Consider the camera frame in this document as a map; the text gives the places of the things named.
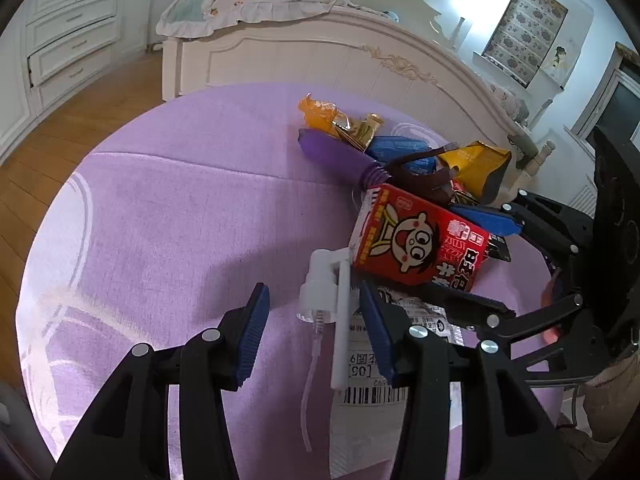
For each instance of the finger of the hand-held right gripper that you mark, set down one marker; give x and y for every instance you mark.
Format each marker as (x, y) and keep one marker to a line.
(470, 305)
(490, 220)

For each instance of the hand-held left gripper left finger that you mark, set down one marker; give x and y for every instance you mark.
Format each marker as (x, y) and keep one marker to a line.
(252, 335)

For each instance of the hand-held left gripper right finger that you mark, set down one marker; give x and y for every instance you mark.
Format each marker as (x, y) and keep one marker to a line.
(375, 335)

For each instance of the white spray pump nozzle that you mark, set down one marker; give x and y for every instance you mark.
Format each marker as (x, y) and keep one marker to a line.
(342, 320)

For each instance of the red cartoon milk carton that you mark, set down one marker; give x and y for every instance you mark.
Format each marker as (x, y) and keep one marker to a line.
(400, 230)

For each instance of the white plastic mailer bag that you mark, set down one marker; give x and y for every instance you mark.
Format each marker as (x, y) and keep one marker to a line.
(365, 440)

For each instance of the blue printed packet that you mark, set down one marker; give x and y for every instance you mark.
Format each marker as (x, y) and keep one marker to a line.
(395, 147)

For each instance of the person's right forearm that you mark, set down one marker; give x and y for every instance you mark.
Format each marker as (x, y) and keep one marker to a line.
(610, 390)

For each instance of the person's right hand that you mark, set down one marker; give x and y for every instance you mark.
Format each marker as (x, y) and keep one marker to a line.
(552, 287)

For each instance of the yellow chip bag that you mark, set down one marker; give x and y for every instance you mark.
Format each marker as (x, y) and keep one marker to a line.
(475, 160)

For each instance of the dark brown wrapper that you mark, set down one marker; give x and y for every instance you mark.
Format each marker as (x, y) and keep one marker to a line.
(425, 185)

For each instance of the white framed dark door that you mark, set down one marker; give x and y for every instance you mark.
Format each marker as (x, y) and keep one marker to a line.
(620, 105)

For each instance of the gold foil wrapper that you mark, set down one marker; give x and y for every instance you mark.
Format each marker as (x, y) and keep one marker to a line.
(362, 130)

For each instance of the purple tube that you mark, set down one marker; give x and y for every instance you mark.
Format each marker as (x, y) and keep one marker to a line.
(330, 152)

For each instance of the patterned window blind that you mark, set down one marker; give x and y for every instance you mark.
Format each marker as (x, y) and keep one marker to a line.
(525, 30)

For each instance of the orange plastic wrapper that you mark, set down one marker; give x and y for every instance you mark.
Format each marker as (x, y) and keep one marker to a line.
(315, 112)

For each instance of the blue plush toy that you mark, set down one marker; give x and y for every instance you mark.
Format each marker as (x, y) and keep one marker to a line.
(392, 15)

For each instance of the cream carved bed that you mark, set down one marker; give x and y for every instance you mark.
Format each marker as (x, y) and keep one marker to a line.
(300, 60)

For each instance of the floral ruffled blanket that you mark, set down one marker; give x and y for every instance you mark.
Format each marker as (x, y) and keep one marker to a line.
(240, 7)

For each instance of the white wardrobe with drawers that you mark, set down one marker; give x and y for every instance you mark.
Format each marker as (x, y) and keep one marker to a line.
(75, 35)

